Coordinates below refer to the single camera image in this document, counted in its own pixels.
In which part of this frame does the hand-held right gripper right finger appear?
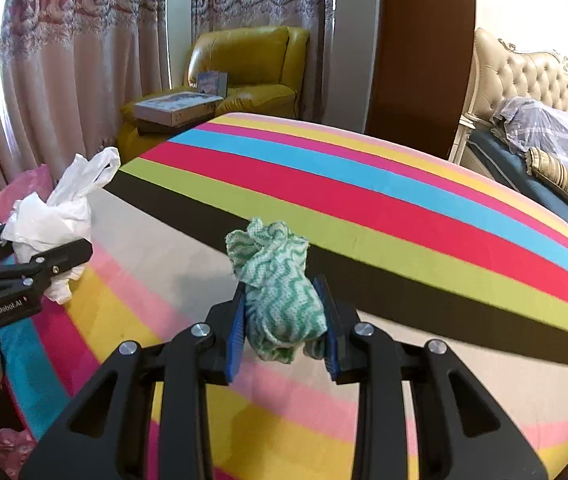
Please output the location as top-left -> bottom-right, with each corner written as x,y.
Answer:
312,275 -> 549,480

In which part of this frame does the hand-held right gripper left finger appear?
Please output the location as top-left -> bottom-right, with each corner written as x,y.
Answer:
19,282 -> 247,480

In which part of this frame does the white plastic bag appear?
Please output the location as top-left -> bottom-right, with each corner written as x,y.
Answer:
0,146 -> 122,306

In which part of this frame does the green white patterned cloth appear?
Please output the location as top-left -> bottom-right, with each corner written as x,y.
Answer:
225,218 -> 329,365

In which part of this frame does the striped tablecloth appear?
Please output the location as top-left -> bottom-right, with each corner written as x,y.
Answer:
0,111 -> 568,480

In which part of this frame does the flat printed box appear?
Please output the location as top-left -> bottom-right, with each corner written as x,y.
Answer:
134,91 -> 225,127

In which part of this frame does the wide pink lace curtain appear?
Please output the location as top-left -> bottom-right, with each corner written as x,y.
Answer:
0,0 -> 172,196

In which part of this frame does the small blue printed box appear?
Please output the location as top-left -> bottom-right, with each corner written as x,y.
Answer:
196,71 -> 229,97

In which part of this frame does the yellow leather armchair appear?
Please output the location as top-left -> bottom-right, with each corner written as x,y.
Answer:
116,26 -> 311,163

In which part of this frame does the striped beige pillow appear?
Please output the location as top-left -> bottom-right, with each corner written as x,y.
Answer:
524,146 -> 568,231

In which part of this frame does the brown wooden pillar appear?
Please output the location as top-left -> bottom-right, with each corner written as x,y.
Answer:
366,0 -> 477,163

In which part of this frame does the blue striped quilt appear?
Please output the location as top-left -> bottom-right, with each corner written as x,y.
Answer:
491,97 -> 568,201

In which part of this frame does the tufted beige headboard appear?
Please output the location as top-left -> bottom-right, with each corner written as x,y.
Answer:
448,27 -> 568,166

